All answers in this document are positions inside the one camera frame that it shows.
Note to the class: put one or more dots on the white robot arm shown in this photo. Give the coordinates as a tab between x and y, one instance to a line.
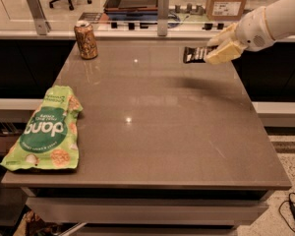
280	19

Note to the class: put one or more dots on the middle metal glass bracket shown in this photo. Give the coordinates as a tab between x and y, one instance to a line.
162	17

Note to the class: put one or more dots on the cardboard box with label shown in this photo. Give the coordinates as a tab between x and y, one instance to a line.
225	10

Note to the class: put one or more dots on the glass barrier panel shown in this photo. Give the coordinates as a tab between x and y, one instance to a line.
26	19

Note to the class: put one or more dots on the left metal glass bracket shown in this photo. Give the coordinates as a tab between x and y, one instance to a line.
42	27

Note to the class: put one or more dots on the black rxbar chocolate bar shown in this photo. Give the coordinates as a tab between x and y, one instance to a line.
196	55

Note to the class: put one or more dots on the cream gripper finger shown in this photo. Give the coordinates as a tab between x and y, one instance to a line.
227	51
226	36

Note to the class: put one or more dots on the orange soda can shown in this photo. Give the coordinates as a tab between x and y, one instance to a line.
85	39

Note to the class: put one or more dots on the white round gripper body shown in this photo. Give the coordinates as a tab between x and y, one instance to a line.
252	30

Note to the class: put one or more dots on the metal glass bracket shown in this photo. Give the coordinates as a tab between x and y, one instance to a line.
42	27
162	17

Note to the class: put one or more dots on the green dang chips bag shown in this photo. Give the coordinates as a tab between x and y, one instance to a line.
49	141

